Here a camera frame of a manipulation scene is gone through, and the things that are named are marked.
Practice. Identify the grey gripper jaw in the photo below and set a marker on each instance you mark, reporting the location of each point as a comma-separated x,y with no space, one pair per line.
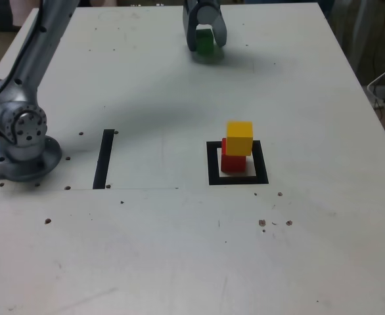
212,14
189,26

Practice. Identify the green cube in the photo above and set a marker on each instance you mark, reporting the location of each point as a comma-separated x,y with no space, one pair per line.
205,44

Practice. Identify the yellow cube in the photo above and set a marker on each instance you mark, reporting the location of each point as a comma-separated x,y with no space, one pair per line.
239,138

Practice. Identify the red cube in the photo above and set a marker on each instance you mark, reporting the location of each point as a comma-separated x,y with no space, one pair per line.
233,164

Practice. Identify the black tape square outline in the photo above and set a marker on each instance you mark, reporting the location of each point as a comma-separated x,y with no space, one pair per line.
212,164

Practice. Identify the black tape strip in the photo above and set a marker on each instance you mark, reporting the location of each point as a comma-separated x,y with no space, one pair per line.
103,157

